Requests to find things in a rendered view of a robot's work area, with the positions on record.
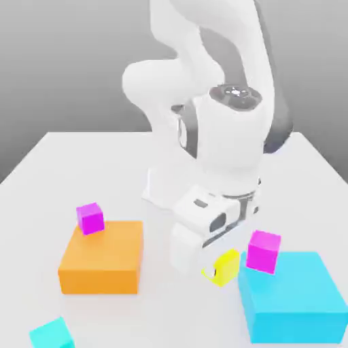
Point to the large cyan box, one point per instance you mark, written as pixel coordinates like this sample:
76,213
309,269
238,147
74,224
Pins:
296,301

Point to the small turquoise cube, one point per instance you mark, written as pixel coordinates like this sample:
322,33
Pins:
51,335

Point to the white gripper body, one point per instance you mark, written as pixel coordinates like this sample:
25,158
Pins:
187,247

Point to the small magenta cube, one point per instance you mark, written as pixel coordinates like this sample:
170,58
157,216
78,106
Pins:
91,218
263,254

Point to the small yellow cube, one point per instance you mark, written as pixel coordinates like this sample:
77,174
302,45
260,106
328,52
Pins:
226,267

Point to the large orange box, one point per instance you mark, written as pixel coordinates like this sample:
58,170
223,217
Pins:
103,258

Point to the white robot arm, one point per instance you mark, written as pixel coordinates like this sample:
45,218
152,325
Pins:
233,141

